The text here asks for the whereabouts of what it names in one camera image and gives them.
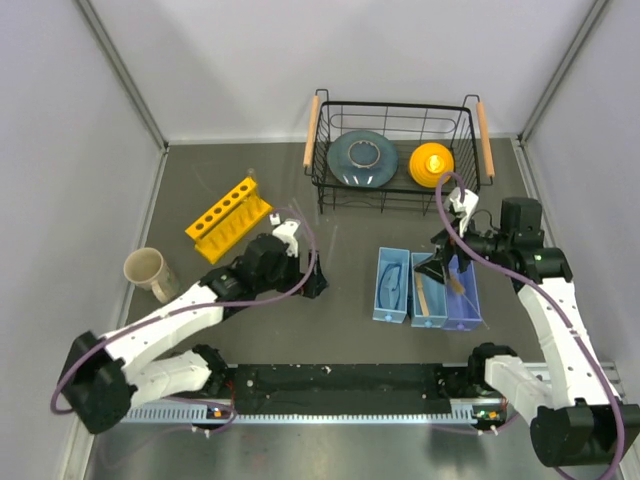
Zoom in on beige ceramic mug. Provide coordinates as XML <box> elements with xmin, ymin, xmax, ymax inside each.
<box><xmin>123</xmin><ymin>247</ymin><xmax>179</xmax><ymax>304</ymax></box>

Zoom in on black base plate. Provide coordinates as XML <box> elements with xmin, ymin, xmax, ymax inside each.
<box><xmin>168</xmin><ymin>362</ymin><xmax>506</xmax><ymax>416</ymax></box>

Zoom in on light blue left bin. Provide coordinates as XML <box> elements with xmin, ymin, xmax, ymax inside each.
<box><xmin>372</xmin><ymin>247</ymin><xmax>410</xmax><ymax>324</ymax></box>

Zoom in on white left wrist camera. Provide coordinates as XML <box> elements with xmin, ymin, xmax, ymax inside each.
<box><xmin>269</xmin><ymin>213</ymin><xmax>301</xmax><ymax>257</ymax></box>

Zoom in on light blue bin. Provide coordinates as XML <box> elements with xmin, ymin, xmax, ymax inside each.
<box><xmin>410</xmin><ymin>252</ymin><xmax>448</xmax><ymax>329</ymax></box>
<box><xmin>372</xmin><ymin>247</ymin><xmax>410</xmax><ymax>324</ymax></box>

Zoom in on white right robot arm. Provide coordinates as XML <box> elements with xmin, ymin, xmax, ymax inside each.
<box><xmin>416</xmin><ymin>189</ymin><xmax>639</xmax><ymax>479</ymax></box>

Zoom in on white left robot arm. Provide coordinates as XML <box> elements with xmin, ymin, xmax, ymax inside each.
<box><xmin>52</xmin><ymin>228</ymin><xmax>327</xmax><ymax>435</ymax></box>

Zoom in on light blue middle bin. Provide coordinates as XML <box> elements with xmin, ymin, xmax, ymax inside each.
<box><xmin>410</xmin><ymin>252</ymin><xmax>448</xmax><ymax>329</ymax></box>

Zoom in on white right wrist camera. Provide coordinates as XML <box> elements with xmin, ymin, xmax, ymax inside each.
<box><xmin>444</xmin><ymin>187</ymin><xmax>479</xmax><ymax>238</ymax></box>

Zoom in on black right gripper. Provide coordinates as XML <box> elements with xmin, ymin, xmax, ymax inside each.
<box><xmin>414</xmin><ymin>213</ymin><xmax>512</xmax><ymax>285</ymax></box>

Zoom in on yellow test tube rack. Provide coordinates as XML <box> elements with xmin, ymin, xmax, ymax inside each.
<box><xmin>185</xmin><ymin>177</ymin><xmax>273</xmax><ymax>264</ymax></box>

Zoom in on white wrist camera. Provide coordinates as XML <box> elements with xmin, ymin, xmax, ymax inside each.
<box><xmin>269</xmin><ymin>213</ymin><xmax>301</xmax><ymax>257</ymax></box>
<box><xmin>444</xmin><ymin>187</ymin><xmax>479</xmax><ymax>238</ymax></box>

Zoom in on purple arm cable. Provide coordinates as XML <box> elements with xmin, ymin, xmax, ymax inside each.
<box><xmin>49</xmin><ymin>205</ymin><xmax>319</xmax><ymax>416</ymax></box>
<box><xmin>434</xmin><ymin>171</ymin><xmax>629</xmax><ymax>479</ymax></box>

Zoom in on black wire basket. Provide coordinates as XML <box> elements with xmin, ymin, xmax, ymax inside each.
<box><xmin>303</xmin><ymin>89</ymin><xmax>495</xmax><ymax>213</ymax></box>

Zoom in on wooden test tube holder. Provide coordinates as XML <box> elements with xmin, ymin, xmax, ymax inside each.
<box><xmin>414</xmin><ymin>271</ymin><xmax>430</xmax><ymax>317</ymax></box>

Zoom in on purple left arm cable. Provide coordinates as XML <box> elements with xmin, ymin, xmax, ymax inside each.
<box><xmin>49</xmin><ymin>205</ymin><xmax>319</xmax><ymax>416</ymax></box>

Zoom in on blue safety goggles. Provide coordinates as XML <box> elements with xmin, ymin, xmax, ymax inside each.
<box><xmin>376</xmin><ymin>263</ymin><xmax>403</xmax><ymax>310</ymax></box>

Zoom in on wire test tube brush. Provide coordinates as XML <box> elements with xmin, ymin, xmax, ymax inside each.
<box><xmin>447</xmin><ymin>277</ymin><xmax>491</xmax><ymax>330</ymax></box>

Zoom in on yellow ribbed bowl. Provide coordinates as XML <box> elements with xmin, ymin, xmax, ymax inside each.
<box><xmin>408</xmin><ymin>142</ymin><xmax>455</xmax><ymax>188</ymax></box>

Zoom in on blue ceramic plate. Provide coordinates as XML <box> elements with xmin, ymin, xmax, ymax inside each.
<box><xmin>327</xmin><ymin>130</ymin><xmax>399</xmax><ymax>188</ymax></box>

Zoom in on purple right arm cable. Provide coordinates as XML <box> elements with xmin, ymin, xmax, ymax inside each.
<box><xmin>434</xmin><ymin>171</ymin><xmax>629</xmax><ymax>479</ymax></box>

